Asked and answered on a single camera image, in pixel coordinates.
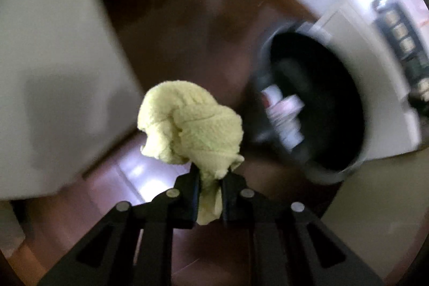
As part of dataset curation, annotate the black trash bin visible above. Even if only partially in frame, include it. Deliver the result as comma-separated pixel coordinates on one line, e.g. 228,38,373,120
250,23,367,184

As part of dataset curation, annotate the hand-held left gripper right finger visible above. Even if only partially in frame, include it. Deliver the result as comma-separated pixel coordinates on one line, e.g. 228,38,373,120
221,172,386,286

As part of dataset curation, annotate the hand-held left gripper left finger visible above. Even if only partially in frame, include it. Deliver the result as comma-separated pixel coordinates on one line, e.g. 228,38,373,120
37,169,202,286

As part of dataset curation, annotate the yellow-green towel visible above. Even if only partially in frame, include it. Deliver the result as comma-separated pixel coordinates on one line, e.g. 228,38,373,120
137,80,245,226

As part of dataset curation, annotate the small red white box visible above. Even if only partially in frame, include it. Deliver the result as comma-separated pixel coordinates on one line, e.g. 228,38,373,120
261,85,306,153

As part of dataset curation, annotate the cream cabinet with button panel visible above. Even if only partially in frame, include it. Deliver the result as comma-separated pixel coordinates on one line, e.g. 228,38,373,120
312,0,429,276

